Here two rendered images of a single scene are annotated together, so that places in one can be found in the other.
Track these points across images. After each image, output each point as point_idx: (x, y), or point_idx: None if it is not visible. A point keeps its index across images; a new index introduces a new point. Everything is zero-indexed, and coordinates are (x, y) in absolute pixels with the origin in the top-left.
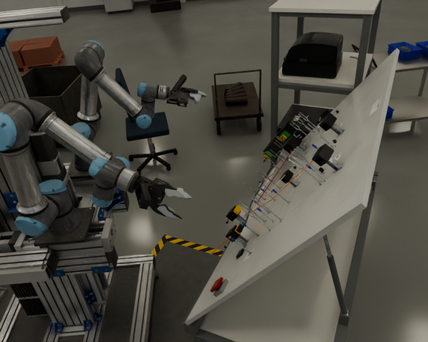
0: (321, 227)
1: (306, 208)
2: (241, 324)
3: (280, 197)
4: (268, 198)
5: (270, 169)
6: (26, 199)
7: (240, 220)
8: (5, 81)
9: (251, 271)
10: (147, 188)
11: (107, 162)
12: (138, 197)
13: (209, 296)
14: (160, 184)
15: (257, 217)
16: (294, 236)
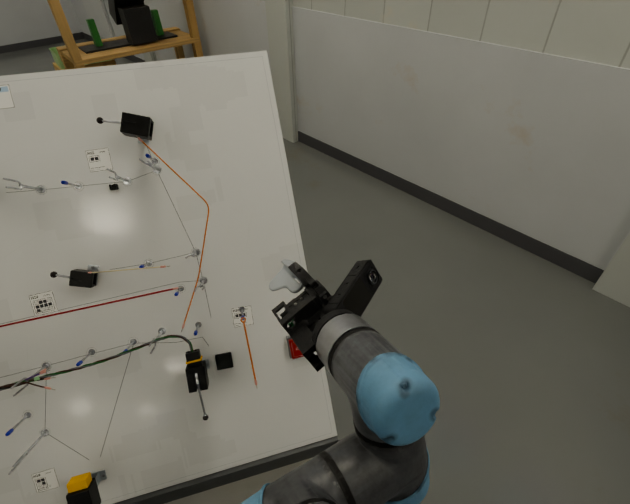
0: (273, 114)
1: (205, 181)
2: None
3: (98, 326)
4: (52, 411)
5: None
6: None
7: (96, 481)
8: None
9: (290, 259)
10: (338, 289)
11: (380, 354)
12: (364, 300)
13: (299, 389)
14: (310, 276)
15: (113, 406)
16: (261, 174)
